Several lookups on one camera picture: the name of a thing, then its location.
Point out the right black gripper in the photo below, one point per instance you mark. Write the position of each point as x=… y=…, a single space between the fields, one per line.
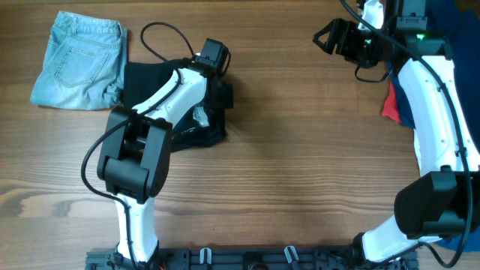
x=346 y=39

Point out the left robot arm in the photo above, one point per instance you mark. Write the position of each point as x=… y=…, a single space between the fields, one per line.
x=135 y=150

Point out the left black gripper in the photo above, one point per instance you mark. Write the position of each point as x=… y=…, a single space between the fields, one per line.
x=223 y=96

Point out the dark blue garment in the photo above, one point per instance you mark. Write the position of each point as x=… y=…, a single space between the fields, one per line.
x=462 y=31

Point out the black shorts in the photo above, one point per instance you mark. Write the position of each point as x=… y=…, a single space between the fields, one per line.
x=142 y=80

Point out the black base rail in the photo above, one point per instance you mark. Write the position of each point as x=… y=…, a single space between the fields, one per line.
x=319 y=258

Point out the folded light blue jeans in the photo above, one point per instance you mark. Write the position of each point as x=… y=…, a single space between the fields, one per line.
x=84 y=63

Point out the red garment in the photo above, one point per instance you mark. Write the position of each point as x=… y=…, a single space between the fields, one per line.
x=390 y=106

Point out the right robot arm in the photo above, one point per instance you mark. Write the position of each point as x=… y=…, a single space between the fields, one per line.
x=444 y=202

